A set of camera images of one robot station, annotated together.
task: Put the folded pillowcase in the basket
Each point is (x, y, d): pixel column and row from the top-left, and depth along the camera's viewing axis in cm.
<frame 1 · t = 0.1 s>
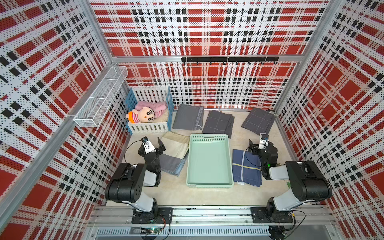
left hand: (154, 139, 89), fingers open
right hand: (259, 139, 93), fingers open
mint green plastic basket: (209, 166, 92), on the table
blue striped folded pillowcase: (246, 168, 91), on the table
beige grey folded pillowcase: (173, 159, 93), point 2 cm above the table
plain grey folded pillowcase: (188, 117, 119), on the table
middle grey checked folded pillowcase: (219, 122, 115), on the table
right grey checked folded pillowcase: (258, 121, 114), on the table
pink plush doll: (145, 111, 102), point 16 cm above the table

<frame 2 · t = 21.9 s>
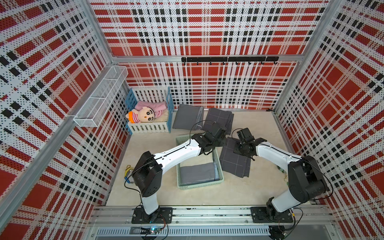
left hand: (225, 138, 83), fingers open
right hand: (239, 148, 92), fingers closed
beige grey folded pillowcase: (208, 172, 88), point 3 cm above the table
right grey checked folded pillowcase: (232, 162, 92), point 2 cm above the table
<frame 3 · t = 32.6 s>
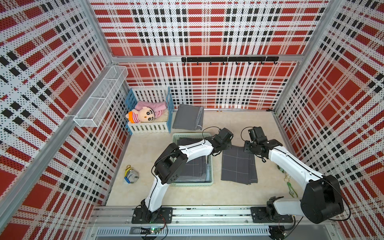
left hand: (230, 142, 93), fingers open
right hand: (250, 146, 87), fingers open
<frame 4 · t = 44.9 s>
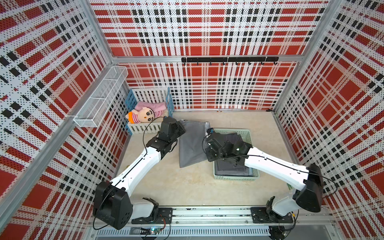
left hand: (185, 124, 82), fingers closed
right hand: (211, 149, 77), fingers closed
plain grey folded pillowcase: (191, 148, 83), point 16 cm above the table
middle grey checked folded pillowcase: (235, 170, 87), point 4 cm above the table
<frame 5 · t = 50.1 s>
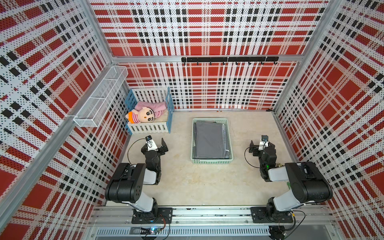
left hand: (157, 139, 91), fingers open
right hand: (260, 140, 92), fingers open
plain grey folded pillowcase: (210, 141, 98), point 5 cm above the table
